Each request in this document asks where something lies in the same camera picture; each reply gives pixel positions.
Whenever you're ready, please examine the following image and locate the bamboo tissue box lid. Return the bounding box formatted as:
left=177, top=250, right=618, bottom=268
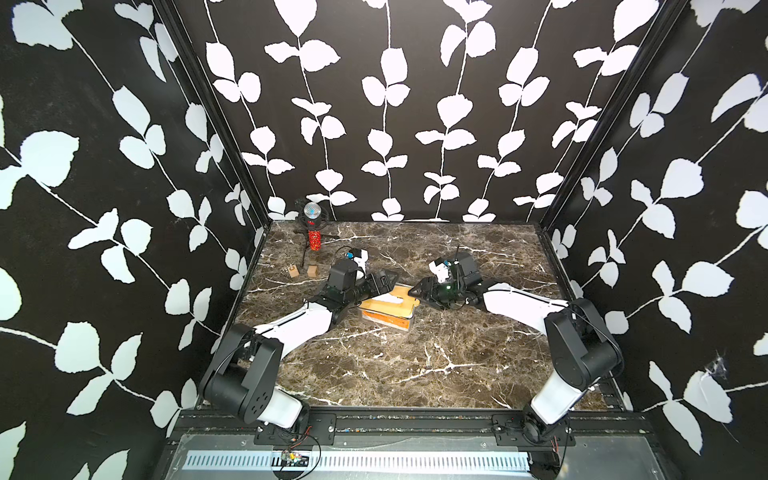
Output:
left=360, top=284, right=420, bottom=319

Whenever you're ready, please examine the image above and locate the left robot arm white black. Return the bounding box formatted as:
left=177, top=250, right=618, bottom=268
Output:
left=199, top=258, right=399, bottom=432

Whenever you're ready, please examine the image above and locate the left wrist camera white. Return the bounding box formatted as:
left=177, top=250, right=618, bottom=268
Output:
left=347, top=247, right=369, bottom=280

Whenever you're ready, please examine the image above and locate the black front mounting rail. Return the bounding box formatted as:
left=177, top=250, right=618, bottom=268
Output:
left=170, top=407, right=653, bottom=450

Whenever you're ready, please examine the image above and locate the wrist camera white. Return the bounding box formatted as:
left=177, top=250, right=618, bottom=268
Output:
left=429, top=258, right=452, bottom=284
left=347, top=247, right=369, bottom=280

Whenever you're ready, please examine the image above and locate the orange tissue paper pack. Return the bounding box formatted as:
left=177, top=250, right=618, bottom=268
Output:
left=361, top=311, right=411, bottom=331

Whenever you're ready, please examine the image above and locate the black microphone tripod stand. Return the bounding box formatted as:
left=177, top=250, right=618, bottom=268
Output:
left=296, top=200, right=329, bottom=269

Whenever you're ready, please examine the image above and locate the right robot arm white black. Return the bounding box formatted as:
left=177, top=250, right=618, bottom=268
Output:
left=408, top=252, right=624, bottom=443

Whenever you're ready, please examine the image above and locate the small circuit board with wires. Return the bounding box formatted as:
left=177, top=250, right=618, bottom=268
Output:
left=273, top=451, right=311, bottom=470

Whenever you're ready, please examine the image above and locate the white perforated vent strip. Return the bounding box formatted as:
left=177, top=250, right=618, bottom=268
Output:
left=182, top=450, right=530, bottom=475

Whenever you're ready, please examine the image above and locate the clear plastic tissue box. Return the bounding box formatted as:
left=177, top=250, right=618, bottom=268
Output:
left=359, top=284, right=420, bottom=331

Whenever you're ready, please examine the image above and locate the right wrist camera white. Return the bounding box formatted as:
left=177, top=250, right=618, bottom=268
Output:
left=429, top=258, right=452, bottom=284

